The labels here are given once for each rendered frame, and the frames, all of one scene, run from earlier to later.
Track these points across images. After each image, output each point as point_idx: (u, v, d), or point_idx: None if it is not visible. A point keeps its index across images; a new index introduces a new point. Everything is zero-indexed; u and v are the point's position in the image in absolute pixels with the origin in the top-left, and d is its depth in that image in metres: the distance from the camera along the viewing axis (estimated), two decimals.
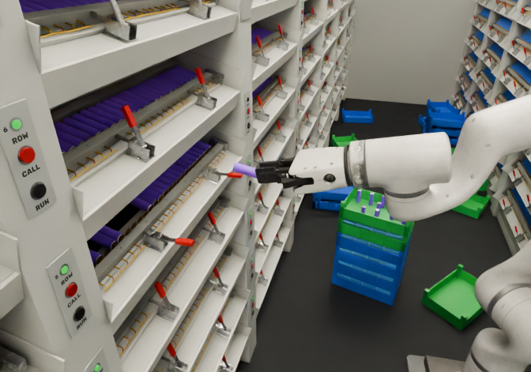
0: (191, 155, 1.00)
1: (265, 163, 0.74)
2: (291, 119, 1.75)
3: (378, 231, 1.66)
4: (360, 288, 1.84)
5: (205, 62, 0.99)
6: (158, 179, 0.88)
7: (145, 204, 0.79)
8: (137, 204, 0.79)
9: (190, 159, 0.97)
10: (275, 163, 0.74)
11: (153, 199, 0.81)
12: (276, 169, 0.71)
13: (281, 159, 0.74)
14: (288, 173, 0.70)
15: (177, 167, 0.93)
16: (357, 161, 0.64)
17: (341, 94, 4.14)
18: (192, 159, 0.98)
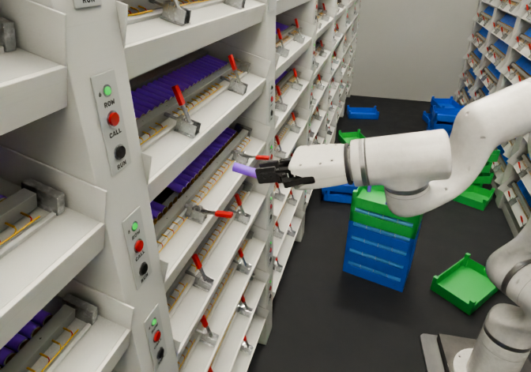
0: (220, 139, 1.06)
1: (265, 180, 0.74)
2: (304, 111, 1.81)
3: (389, 219, 1.72)
4: (370, 276, 1.90)
5: (233, 51, 1.05)
6: None
7: (184, 182, 0.85)
8: (176, 181, 0.85)
9: (219, 143, 1.03)
10: (276, 178, 0.73)
11: (190, 177, 0.87)
12: (284, 171, 0.75)
13: (279, 182, 0.72)
14: None
15: (208, 149, 0.99)
16: None
17: (346, 91, 4.19)
18: (220, 143, 1.04)
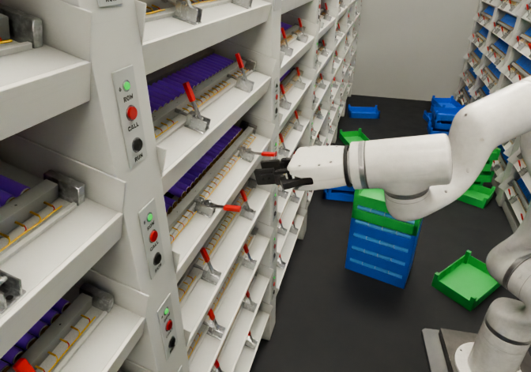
0: (226, 136, 1.08)
1: (265, 182, 0.73)
2: (306, 110, 1.83)
3: (391, 216, 1.74)
4: (372, 272, 1.92)
5: (239, 50, 1.07)
6: None
7: (193, 177, 0.87)
8: (185, 176, 0.87)
9: (225, 140, 1.05)
10: (274, 180, 0.72)
11: (198, 173, 0.89)
12: None
13: (277, 184, 0.71)
14: None
15: (215, 146, 1.01)
16: None
17: (347, 90, 4.21)
18: (227, 140, 1.06)
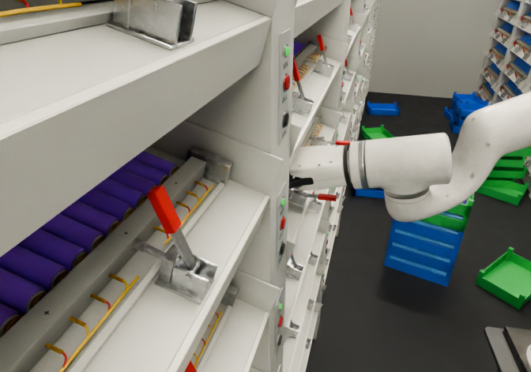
0: None
1: None
2: (348, 103, 1.78)
3: None
4: (414, 270, 1.87)
5: (308, 34, 1.02)
6: None
7: None
8: None
9: None
10: None
11: None
12: None
13: None
14: None
15: None
16: None
17: None
18: None
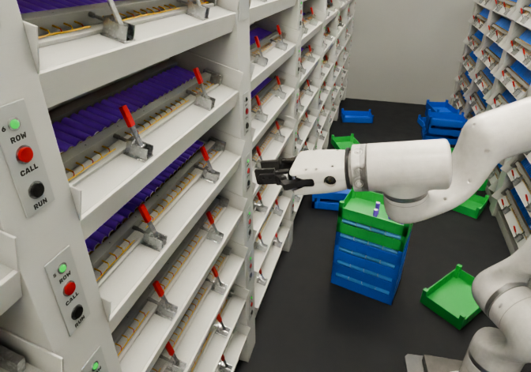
0: (185, 152, 1.01)
1: (265, 162, 0.75)
2: (289, 119, 1.76)
3: (377, 231, 1.67)
4: (359, 288, 1.85)
5: (204, 62, 1.00)
6: None
7: (137, 201, 0.80)
8: (129, 201, 0.80)
9: (182, 157, 0.98)
10: (276, 163, 0.74)
11: (145, 196, 0.82)
12: (276, 170, 0.70)
13: (283, 159, 0.75)
14: (288, 174, 0.69)
15: (170, 163, 0.94)
16: (358, 164, 0.64)
17: (340, 94, 4.14)
18: (185, 156, 0.99)
